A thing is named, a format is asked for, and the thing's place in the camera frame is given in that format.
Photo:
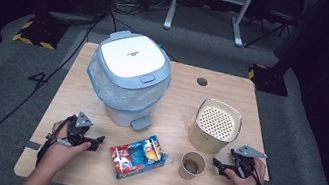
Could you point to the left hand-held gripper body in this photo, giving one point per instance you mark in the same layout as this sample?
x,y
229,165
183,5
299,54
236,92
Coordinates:
x,y
78,132

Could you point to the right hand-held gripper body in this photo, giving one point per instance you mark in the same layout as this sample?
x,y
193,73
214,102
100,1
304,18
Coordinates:
x,y
245,162

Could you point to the beige strainer container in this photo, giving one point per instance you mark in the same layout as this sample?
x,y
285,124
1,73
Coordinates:
x,y
205,141

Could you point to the used tea bag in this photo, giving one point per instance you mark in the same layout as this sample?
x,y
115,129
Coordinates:
x,y
190,167

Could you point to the brown paper cup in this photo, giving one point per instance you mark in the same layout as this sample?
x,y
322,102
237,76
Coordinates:
x,y
183,174

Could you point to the colourful snack box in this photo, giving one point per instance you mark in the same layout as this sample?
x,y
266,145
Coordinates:
x,y
138,157

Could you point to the blue white pedal trash bin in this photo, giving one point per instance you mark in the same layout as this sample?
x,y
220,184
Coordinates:
x,y
131,55

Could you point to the person's left hand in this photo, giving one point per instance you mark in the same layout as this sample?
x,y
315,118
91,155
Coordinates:
x,y
61,154

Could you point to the clear plastic bin liner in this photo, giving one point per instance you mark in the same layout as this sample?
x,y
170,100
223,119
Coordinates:
x,y
124,96

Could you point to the black stand base yellow edge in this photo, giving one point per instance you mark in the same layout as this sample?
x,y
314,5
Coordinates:
x,y
269,81

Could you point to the black yellow striped stand base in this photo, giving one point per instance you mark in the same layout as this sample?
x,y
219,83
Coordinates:
x,y
40,33

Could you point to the black tripod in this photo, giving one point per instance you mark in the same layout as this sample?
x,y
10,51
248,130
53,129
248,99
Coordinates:
x,y
277,23

